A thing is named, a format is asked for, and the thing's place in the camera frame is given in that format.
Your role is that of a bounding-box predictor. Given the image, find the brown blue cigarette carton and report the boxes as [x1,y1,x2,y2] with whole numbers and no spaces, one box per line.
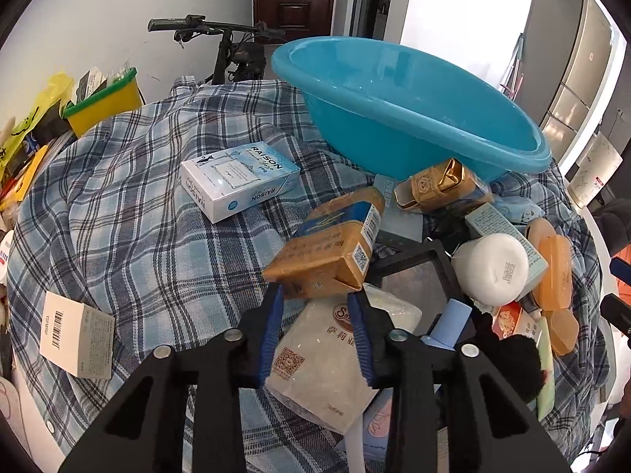
[263,186,385,299]

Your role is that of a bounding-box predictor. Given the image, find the yellow green bin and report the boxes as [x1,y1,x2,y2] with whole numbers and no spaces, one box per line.
[62,67,143,138]

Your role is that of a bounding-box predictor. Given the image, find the black bicycle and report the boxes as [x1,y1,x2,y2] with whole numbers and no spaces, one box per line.
[147,14,286,86]

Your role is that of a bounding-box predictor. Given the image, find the white marbled paper roll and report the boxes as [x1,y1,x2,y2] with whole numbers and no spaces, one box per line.
[567,132,622,208]

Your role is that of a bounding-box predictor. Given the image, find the gold cigarette pack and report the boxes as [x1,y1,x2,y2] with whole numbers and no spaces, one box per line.
[394,158,494,215]

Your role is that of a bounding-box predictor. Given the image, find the white barcode box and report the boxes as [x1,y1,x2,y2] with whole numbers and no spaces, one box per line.
[39,292,114,380]

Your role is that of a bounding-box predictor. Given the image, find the clear bag white granules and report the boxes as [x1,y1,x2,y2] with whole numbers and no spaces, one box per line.
[264,282,425,436]

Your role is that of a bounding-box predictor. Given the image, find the silver refrigerator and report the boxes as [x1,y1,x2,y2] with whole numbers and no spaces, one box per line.
[515,0,612,160]

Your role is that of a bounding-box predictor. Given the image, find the teal white long box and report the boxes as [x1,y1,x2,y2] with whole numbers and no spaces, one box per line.
[465,203,549,300]

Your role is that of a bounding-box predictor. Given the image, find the black framed mirror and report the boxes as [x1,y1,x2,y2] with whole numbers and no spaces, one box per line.
[366,239,470,335]

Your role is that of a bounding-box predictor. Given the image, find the white blue Raison box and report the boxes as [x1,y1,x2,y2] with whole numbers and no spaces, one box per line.
[181,142,301,224]

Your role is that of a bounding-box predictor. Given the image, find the blue plastic basin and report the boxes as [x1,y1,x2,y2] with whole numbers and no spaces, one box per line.
[272,36,552,182]

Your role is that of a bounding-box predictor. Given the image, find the orange translucent soap case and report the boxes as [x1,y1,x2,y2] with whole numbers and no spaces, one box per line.
[533,235,572,312]

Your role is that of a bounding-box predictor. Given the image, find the light blue tube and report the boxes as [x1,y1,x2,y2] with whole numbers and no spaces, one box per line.
[421,299,472,350]

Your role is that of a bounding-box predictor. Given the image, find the yellow plastic bag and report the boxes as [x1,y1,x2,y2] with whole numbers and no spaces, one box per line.
[1,72,74,173]

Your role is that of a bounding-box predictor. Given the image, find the white round jar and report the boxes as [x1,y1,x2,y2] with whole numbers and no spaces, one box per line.
[451,233,528,306]

